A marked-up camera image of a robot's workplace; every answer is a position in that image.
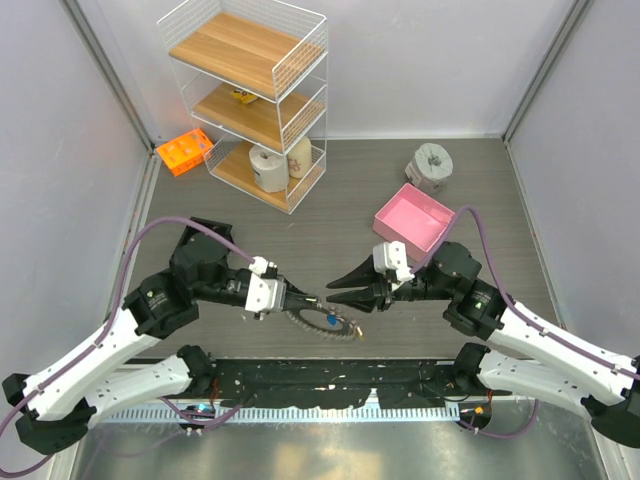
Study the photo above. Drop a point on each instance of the white wire shelf rack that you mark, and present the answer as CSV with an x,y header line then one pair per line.
x,y
275,50

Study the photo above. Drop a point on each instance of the metal keyring disc with rings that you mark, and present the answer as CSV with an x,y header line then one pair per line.
x,y
316,322

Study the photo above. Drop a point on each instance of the orange plastic crate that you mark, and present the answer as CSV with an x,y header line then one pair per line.
x,y
185,152

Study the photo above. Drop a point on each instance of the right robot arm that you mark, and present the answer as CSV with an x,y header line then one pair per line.
x,y
517,352

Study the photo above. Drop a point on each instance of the white cable duct strip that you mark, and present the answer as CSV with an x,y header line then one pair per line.
x,y
156,413

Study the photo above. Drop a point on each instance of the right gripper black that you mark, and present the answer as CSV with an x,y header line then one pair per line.
x,y
381,294

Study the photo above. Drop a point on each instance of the pink open box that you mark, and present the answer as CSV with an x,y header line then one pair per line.
x,y
414,218

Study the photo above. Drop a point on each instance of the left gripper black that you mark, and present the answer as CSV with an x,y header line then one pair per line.
x,y
288,287

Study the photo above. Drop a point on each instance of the yellow tagged key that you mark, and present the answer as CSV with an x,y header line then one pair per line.
x,y
358,331

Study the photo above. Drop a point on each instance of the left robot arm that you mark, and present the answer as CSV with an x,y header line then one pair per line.
x,y
60,404

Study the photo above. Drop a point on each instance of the yellow snack packet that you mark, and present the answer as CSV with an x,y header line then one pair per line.
x,y
243,96

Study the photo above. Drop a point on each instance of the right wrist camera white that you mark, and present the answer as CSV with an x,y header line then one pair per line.
x,y
390,260

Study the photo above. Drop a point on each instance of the white toilet paper roll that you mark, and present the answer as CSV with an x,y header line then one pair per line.
x,y
270,169

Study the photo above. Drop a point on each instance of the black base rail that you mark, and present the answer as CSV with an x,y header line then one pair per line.
x,y
339,384

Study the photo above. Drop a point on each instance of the grey wrapped tissue roll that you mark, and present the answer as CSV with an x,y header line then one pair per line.
x,y
430,168

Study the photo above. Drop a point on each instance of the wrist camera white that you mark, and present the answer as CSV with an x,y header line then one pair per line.
x,y
266,291
390,260

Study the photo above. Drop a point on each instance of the cream lotion pump bottle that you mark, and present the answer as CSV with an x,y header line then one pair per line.
x,y
300,158

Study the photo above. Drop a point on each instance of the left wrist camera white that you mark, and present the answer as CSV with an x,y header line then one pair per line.
x,y
266,291

